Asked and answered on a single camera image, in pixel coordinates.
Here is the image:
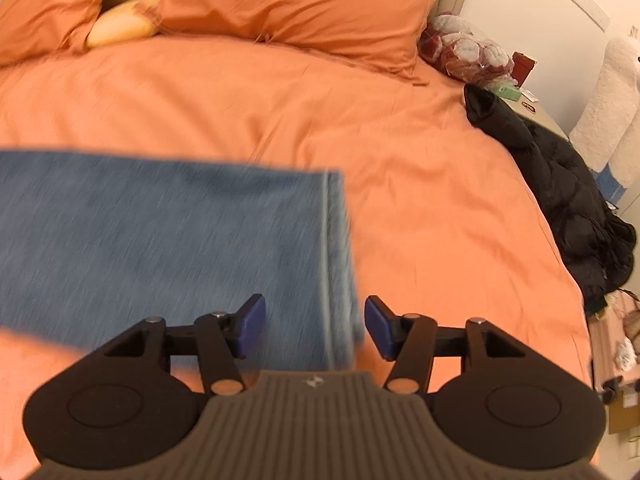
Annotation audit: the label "bed with orange sheet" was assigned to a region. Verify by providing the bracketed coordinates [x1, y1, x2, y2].
[0, 25, 595, 480]

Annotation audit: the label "cardboard box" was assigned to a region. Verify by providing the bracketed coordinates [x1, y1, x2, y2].
[606, 385, 640, 435]

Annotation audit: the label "white wall switch plate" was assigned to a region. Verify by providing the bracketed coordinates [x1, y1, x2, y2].
[562, 0, 613, 27]

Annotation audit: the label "white alpaca plush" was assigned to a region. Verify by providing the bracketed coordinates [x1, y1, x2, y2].
[569, 27, 640, 173]

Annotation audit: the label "beige nightstand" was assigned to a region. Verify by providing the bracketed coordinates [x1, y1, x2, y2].
[510, 87, 571, 143]

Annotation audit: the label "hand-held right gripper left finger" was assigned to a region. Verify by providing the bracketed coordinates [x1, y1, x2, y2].
[102, 294, 267, 396]

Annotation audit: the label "yellow cushion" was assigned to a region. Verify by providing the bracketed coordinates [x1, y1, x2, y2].
[86, 0, 163, 50]

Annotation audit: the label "orange pillow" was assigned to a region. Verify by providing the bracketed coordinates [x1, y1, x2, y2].
[0, 0, 128, 66]
[150, 0, 451, 81]

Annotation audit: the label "red box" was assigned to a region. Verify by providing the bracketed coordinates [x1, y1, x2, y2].
[511, 51, 538, 88]

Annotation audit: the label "black puffer jacket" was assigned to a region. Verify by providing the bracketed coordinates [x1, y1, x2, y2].
[464, 84, 637, 306]

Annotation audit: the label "blue denim pants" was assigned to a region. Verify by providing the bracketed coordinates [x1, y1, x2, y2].
[0, 149, 366, 373]

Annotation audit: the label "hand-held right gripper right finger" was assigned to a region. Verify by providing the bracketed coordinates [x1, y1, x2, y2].
[364, 295, 531, 395]

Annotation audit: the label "bagged red white plush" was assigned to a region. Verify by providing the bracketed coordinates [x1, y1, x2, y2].
[417, 12, 516, 86]

